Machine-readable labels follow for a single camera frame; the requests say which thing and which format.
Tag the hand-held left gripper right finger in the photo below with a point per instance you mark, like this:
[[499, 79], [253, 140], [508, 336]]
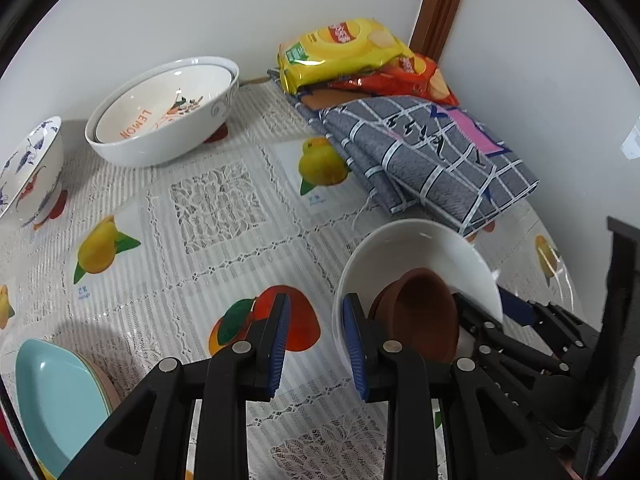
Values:
[[355, 345]]

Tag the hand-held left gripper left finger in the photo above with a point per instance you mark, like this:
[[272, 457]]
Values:
[[278, 345]]

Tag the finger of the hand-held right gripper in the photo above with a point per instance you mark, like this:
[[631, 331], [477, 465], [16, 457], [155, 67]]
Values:
[[517, 307], [480, 322]]

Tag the small brown bowl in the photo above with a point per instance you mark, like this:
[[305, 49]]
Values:
[[382, 305], [425, 310]]

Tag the plain white bowl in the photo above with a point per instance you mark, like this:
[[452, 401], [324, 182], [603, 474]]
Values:
[[425, 245]]

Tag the pink square plate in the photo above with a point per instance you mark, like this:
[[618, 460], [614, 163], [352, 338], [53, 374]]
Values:
[[114, 394]]

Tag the light green square plate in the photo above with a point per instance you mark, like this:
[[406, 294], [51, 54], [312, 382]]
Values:
[[100, 385]]

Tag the light blue square plate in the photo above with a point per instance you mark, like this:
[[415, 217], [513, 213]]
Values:
[[50, 400]]

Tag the fruit print lace tablecloth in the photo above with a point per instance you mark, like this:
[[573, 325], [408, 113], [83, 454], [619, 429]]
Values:
[[215, 260]]

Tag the grey checked cloth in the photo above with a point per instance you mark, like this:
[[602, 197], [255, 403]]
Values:
[[425, 175]]

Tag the large white bowl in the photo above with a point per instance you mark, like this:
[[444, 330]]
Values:
[[150, 150]]

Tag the red chips bag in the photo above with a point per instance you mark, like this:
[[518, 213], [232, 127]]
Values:
[[425, 80]]

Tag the white bowl with orange print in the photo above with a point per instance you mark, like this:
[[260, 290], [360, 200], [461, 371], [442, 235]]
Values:
[[165, 105]]

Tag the yellow chips bag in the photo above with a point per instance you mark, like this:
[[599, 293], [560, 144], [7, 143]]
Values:
[[340, 55]]

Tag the blue and white porcelain bowl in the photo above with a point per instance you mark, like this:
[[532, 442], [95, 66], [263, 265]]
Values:
[[30, 170]]

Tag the brown wooden door frame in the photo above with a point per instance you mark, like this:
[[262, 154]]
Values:
[[440, 5]]

